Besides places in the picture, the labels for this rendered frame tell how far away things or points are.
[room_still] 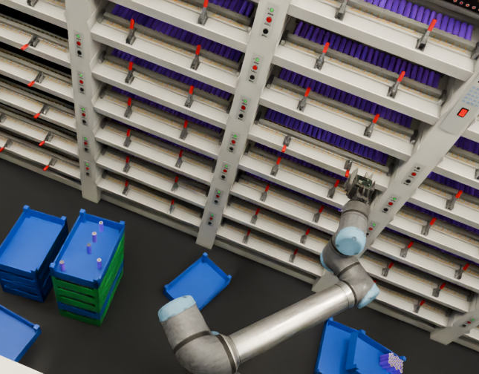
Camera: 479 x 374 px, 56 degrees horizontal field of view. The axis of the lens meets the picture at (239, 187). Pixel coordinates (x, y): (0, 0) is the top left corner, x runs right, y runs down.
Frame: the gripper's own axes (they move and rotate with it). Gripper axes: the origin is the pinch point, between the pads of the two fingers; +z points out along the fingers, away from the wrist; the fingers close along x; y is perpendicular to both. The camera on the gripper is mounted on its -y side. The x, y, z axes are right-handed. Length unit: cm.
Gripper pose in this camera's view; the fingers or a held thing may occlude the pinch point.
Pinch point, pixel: (360, 174)
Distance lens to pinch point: 175.0
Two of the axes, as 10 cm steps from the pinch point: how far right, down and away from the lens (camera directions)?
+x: -9.3, -3.7, 0.4
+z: 3.0, -6.7, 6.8
